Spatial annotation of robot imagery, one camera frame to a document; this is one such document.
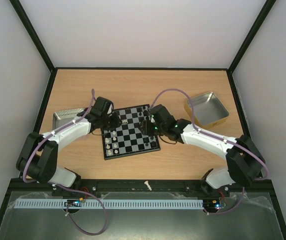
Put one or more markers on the black aluminium frame rail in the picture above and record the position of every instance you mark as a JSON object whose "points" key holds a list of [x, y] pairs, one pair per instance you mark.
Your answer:
{"points": [[98, 187]]}

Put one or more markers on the light blue cable duct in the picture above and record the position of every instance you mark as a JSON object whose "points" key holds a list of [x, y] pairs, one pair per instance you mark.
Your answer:
{"points": [[111, 204]]}

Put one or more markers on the white king chess piece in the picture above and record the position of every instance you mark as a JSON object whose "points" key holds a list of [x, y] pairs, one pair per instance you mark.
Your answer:
{"points": [[148, 185]]}

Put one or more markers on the row of black chess pieces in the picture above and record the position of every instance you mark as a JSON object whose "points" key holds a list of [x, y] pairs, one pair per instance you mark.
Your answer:
{"points": [[147, 140]]}

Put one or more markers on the pile of white chess pieces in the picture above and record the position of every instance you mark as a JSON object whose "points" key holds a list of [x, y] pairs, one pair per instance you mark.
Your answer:
{"points": [[124, 122]]}

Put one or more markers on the black grey chessboard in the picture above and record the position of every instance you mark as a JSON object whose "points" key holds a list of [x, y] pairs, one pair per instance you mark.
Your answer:
{"points": [[128, 137]]}

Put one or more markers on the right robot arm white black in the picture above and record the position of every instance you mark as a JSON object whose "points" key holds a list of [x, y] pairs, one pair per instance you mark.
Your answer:
{"points": [[244, 160]]}

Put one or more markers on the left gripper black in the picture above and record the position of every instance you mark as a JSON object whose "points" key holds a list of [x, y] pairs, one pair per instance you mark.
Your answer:
{"points": [[116, 123]]}

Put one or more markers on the silver metal tin lid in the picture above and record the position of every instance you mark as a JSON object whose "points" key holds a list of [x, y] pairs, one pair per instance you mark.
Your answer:
{"points": [[65, 122]]}

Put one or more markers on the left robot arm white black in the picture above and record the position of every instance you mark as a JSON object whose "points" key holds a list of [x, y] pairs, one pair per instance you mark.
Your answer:
{"points": [[38, 160]]}

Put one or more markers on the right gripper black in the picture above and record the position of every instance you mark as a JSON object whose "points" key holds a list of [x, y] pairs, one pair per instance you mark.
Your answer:
{"points": [[146, 125]]}

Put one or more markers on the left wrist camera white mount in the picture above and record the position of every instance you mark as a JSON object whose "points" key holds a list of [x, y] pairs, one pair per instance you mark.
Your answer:
{"points": [[110, 109]]}

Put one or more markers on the gold metal tin box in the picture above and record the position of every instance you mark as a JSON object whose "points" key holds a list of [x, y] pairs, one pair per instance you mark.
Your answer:
{"points": [[207, 110]]}

